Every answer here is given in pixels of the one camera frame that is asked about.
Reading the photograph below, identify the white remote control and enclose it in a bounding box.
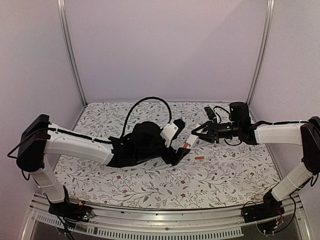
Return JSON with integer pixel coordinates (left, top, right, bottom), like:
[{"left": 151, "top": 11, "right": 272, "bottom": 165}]
[{"left": 185, "top": 134, "right": 199, "bottom": 149}]

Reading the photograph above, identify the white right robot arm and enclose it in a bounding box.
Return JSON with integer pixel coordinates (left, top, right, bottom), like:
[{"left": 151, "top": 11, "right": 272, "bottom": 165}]
[{"left": 191, "top": 101, "right": 320, "bottom": 218}]

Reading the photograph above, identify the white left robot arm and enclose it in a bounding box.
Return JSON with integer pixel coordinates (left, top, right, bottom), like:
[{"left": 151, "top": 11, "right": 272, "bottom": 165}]
[{"left": 7, "top": 114, "right": 191, "bottom": 217}]

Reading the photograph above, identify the floral patterned table mat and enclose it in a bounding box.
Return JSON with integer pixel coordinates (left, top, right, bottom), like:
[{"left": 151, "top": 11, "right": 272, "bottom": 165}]
[{"left": 54, "top": 101, "right": 280, "bottom": 209}]

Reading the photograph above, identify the right black camera cable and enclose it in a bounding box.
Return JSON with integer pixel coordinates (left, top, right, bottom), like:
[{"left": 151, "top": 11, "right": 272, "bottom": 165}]
[{"left": 213, "top": 105, "right": 232, "bottom": 121}]

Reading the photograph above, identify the black camera cable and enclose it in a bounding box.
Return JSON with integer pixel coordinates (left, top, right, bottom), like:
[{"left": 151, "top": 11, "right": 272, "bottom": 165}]
[
  {"left": 121, "top": 96, "right": 173, "bottom": 141},
  {"left": 213, "top": 105, "right": 232, "bottom": 121}
]

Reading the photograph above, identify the left black camera cable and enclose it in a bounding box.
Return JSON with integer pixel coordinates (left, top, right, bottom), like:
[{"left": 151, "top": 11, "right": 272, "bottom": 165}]
[{"left": 121, "top": 96, "right": 173, "bottom": 141}]

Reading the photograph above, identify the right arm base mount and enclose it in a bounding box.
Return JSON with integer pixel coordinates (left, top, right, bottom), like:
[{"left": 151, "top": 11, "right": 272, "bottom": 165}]
[{"left": 241, "top": 190, "right": 285, "bottom": 235}]

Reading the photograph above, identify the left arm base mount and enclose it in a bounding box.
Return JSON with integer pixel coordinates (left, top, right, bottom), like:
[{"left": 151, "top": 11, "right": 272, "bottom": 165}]
[{"left": 46, "top": 186, "right": 95, "bottom": 226}]

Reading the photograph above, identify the right aluminium frame post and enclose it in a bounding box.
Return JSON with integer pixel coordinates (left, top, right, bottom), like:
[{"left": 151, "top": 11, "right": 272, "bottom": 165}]
[{"left": 246, "top": 0, "right": 275, "bottom": 106}]

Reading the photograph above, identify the aluminium frame post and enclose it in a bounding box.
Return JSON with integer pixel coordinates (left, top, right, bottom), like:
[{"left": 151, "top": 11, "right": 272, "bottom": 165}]
[
  {"left": 246, "top": 0, "right": 275, "bottom": 106},
  {"left": 56, "top": 0, "right": 88, "bottom": 107}
]

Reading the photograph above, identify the front aluminium rail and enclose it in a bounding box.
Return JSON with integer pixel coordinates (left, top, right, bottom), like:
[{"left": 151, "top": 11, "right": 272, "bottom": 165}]
[{"left": 21, "top": 193, "right": 313, "bottom": 240}]

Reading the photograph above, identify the left aluminium frame post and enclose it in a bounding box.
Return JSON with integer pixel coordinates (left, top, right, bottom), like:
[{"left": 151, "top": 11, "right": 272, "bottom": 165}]
[{"left": 56, "top": 0, "right": 88, "bottom": 107}]

